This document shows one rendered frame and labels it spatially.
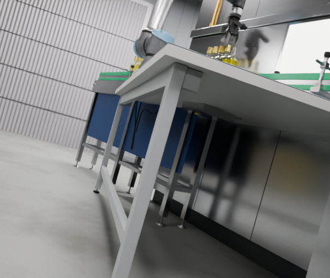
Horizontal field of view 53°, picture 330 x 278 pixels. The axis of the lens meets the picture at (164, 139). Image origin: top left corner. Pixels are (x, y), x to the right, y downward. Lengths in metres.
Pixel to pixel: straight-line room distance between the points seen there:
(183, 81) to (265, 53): 1.20
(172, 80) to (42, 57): 4.36
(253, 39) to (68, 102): 3.46
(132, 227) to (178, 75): 0.45
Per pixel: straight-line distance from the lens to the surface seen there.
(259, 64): 2.11
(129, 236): 0.98
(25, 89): 5.22
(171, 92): 0.95
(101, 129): 3.06
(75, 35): 5.27
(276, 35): 2.12
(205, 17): 2.78
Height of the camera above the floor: 0.50
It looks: level
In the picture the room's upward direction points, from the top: 16 degrees clockwise
